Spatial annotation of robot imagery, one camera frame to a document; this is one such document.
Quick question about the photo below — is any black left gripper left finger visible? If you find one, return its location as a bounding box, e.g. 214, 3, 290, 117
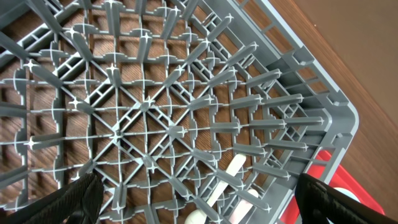
1, 173, 104, 224

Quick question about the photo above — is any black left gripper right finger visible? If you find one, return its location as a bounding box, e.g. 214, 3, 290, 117
295, 173, 397, 224

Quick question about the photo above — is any white plastic spoon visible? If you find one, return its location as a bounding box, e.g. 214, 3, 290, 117
184, 154, 246, 224

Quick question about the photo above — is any grey dishwasher rack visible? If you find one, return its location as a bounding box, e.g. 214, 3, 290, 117
1, 1, 359, 223

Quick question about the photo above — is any light blue plate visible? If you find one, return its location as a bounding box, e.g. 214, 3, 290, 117
335, 187, 361, 203

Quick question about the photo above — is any red plastic tray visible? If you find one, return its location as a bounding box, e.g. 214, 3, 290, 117
279, 165, 385, 224

